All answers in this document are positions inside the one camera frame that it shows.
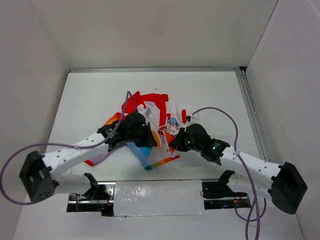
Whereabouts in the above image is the colourful rainbow children's jacket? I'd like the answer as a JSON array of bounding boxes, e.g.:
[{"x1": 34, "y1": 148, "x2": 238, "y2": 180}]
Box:
[{"x1": 84, "y1": 91, "x2": 200, "y2": 171}]

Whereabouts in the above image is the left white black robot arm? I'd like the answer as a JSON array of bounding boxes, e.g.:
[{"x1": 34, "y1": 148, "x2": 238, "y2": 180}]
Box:
[{"x1": 19, "y1": 108, "x2": 157, "y2": 204}]

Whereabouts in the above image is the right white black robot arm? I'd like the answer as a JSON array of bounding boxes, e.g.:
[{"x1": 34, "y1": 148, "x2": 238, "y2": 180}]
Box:
[{"x1": 169, "y1": 123, "x2": 308, "y2": 215}]

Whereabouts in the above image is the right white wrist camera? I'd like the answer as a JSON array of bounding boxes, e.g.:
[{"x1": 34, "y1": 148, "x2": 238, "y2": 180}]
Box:
[{"x1": 185, "y1": 114, "x2": 199, "y2": 124}]

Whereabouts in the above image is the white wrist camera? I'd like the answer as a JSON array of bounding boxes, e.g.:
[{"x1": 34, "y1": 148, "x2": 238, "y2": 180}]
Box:
[
  {"x1": 137, "y1": 105, "x2": 152, "y2": 118},
  {"x1": 185, "y1": 114, "x2": 199, "y2": 124}
]

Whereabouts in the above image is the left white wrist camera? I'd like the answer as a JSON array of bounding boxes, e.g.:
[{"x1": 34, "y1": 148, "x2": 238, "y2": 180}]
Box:
[{"x1": 137, "y1": 105, "x2": 152, "y2": 118}]

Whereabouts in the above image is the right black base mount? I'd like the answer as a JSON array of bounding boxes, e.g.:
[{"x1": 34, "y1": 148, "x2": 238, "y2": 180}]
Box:
[{"x1": 200, "y1": 170, "x2": 251, "y2": 210}]

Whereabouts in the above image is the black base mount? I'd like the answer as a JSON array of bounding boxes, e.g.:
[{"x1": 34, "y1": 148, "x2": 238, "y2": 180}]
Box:
[
  {"x1": 200, "y1": 170, "x2": 251, "y2": 210},
  {"x1": 66, "y1": 173, "x2": 116, "y2": 217}
]

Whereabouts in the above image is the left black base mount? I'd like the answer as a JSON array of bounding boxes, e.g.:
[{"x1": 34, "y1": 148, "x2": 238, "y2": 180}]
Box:
[{"x1": 66, "y1": 173, "x2": 116, "y2": 217}]

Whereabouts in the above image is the aluminium frame rail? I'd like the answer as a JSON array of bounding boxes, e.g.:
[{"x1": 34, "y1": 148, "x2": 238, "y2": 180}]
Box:
[{"x1": 56, "y1": 67, "x2": 273, "y2": 162}]

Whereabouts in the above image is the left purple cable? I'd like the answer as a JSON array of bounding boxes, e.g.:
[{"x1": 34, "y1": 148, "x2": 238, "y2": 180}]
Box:
[{"x1": 0, "y1": 90, "x2": 138, "y2": 212}]

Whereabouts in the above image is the purple cable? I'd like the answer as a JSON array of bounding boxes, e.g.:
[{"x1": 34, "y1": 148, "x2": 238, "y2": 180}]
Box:
[
  {"x1": 0, "y1": 90, "x2": 138, "y2": 212},
  {"x1": 186, "y1": 106, "x2": 268, "y2": 240}
]

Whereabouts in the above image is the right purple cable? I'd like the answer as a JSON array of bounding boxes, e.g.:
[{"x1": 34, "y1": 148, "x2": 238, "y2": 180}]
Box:
[{"x1": 186, "y1": 106, "x2": 268, "y2": 240}]

